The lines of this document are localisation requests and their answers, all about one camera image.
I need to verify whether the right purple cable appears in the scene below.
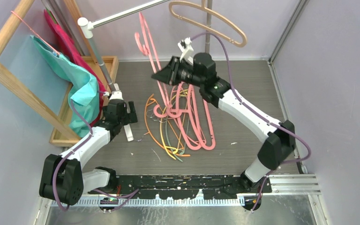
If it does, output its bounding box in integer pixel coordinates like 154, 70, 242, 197
191, 32, 312, 212

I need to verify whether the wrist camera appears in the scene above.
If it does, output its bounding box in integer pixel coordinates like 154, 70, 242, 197
109, 83, 124, 100
178, 37, 194, 63

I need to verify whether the green plastic hanger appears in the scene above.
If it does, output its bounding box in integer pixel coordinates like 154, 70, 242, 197
164, 117, 185, 162

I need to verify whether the beige plastic hanger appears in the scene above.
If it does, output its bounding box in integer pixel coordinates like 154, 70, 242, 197
168, 0, 248, 48

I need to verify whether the white garment rack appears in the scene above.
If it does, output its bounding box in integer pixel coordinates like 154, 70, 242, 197
77, 0, 214, 142

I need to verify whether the pink red cloth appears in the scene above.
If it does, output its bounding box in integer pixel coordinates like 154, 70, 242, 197
43, 9, 109, 116

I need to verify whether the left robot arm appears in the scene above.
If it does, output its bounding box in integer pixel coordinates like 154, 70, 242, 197
39, 99, 138, 206

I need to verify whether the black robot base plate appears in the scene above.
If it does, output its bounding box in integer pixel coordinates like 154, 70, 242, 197
91, 175, 272, 210

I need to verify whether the yellow plastic hanger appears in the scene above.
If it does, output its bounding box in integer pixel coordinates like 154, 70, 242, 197
159, 90, 189, 155

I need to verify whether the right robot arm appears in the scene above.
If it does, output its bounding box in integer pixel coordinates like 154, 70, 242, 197
151, 52, 295, 193

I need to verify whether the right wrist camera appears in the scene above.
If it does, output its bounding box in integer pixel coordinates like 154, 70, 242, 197
178, 37, 194, 63

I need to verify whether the wooden drying rack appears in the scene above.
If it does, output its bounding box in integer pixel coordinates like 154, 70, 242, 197
0, 0, 120, 147

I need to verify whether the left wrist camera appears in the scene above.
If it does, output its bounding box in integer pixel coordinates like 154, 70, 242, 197
109, 83, 124, 100

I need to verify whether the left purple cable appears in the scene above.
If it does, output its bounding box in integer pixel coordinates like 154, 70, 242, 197
52, 88, 140, 212

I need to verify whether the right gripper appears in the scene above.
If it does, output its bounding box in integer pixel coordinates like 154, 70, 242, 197
152, 56, 204, 88

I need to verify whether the teal cloth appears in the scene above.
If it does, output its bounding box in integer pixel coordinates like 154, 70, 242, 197
31, 35, 100, 137

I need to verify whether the purple cable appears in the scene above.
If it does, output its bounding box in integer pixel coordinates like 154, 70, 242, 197
52, 88, 140, 212
191, 32, 312, 212

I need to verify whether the pink plastic hanger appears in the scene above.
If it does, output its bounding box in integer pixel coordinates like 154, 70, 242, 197
134, 12, 171, 109
177, 84, 216, 150
153, 82, 202, 138

